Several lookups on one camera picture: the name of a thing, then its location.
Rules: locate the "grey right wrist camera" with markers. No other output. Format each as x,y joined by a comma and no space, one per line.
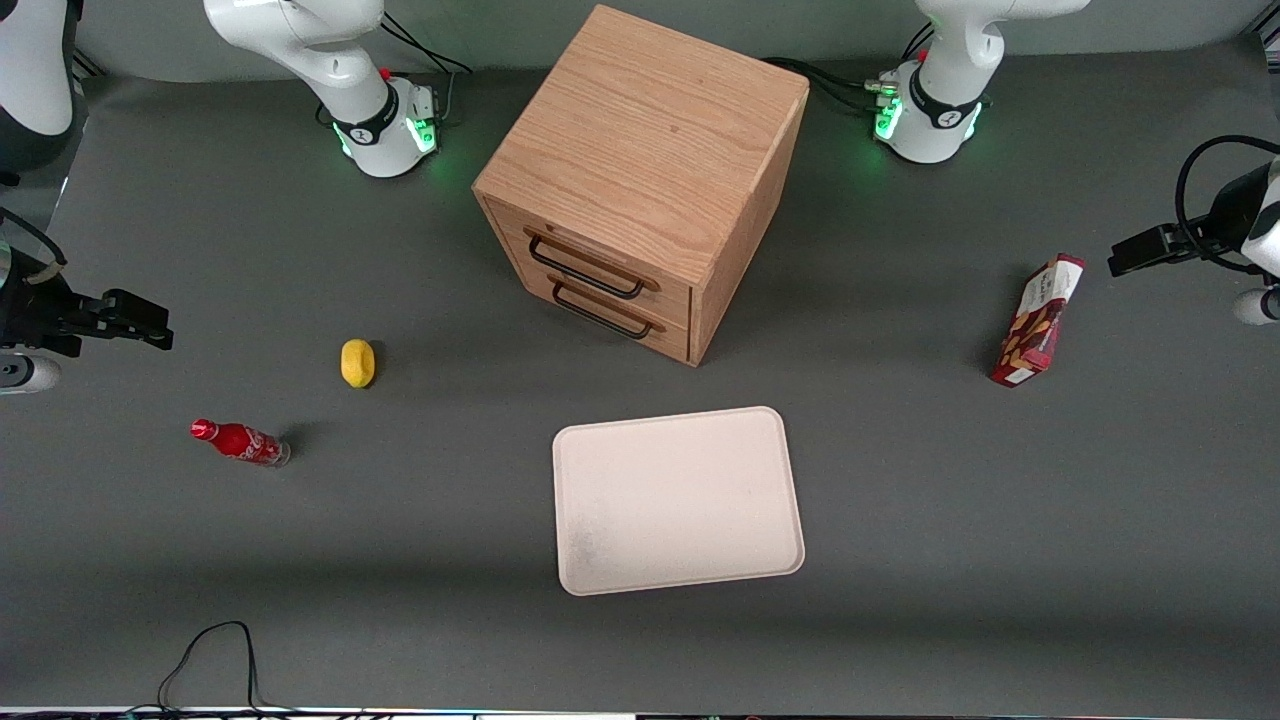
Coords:
25,374

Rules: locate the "wooden drawer cabinet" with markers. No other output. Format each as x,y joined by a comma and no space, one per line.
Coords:
650,140

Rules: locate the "red cola bottle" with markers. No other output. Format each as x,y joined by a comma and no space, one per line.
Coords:
240,441

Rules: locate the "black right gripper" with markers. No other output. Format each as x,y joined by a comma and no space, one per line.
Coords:
30,303

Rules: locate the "red cookie box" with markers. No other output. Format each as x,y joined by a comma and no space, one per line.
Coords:
1035,325

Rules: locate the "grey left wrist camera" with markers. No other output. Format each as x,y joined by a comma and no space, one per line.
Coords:
1258,306

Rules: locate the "yellow lemon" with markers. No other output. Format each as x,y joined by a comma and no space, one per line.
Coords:
357,363

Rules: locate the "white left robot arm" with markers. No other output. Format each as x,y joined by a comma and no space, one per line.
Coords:
940,110

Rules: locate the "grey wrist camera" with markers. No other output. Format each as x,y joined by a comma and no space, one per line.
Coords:
25,374
1258,306

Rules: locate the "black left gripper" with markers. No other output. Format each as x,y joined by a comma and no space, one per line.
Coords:
1222,215

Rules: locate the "beige plastic tray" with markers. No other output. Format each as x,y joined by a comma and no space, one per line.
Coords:
680,500

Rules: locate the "wooden drawer front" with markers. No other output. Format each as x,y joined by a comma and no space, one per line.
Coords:
510,226
525,276

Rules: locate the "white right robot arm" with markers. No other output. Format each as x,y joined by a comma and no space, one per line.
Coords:
330,60

